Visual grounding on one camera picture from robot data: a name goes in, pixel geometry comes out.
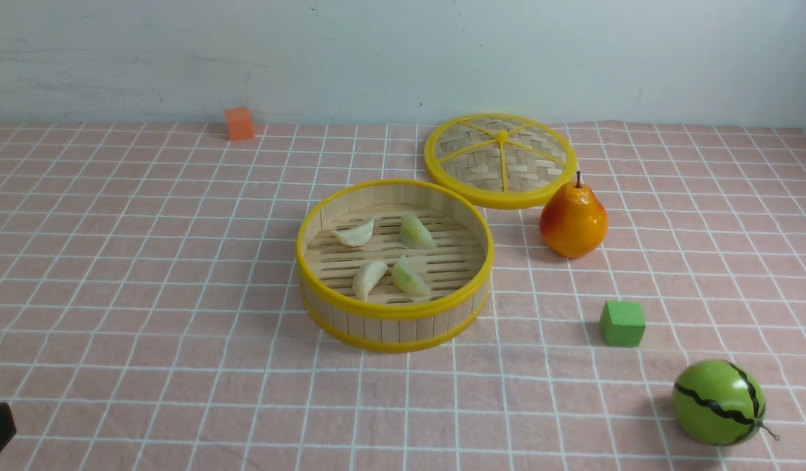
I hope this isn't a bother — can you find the green dumpling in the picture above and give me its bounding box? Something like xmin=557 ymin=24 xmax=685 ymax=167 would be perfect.
xmin=391 ymin=254 xmax=430 ymax=297
xmin=399 ymin=214 xmax=437 ymax=250

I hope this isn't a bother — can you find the white dumpling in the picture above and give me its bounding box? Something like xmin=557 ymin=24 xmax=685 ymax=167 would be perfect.
xmin=332 ymin=217 xmax=376 ymax=248
xmin=352 ymin=260 xmax=389 ymax=302

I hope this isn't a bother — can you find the bamboo steamer tray yellow rim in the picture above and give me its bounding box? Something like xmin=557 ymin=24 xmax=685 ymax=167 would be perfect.
xmin=296 ymin=179 xmax=495 ymax=353

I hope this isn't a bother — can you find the woven steamer lid yellow rim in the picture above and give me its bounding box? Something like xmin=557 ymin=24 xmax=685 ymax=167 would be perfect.
xmin=423 ymin=113 xmax=577 ymax=211

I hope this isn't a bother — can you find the orange yellow toy pear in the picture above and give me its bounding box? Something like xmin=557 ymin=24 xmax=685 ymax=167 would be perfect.
xmin=538 ymin=171 xmax=608 ymax=259

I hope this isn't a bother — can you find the orange foam cube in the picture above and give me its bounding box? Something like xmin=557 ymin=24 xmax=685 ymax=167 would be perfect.
xmin=224 ymin=107 xmax=254 ymax=142

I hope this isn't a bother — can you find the green foam cube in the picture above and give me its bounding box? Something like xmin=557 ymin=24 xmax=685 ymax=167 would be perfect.
xmin=599 ymin=300 xmax=646 ymax=348

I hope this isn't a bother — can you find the pink checkered tablecloth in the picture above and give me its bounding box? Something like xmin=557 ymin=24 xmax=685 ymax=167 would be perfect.
xmin=0 ymin=120 xmax=806 ymax=470

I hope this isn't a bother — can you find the green toy watermelon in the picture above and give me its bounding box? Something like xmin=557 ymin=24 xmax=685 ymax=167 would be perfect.
xmin=671 ymin=360 xmax=780 ymax=446

